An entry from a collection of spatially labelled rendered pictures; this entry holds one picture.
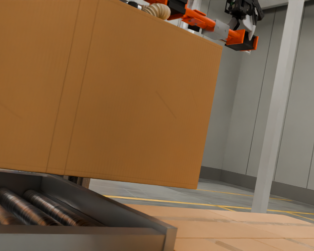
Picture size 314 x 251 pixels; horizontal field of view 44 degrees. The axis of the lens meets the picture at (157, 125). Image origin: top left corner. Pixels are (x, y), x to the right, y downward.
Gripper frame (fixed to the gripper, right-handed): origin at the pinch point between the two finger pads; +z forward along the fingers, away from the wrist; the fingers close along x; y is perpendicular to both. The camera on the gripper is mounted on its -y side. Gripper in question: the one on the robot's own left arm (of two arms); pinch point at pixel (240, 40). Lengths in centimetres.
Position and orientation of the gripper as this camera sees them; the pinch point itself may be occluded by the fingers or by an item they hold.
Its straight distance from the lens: 147.0
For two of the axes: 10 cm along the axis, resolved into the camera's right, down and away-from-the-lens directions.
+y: -7.7, -1.8, -6.1
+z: -1.9, 9.8, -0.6
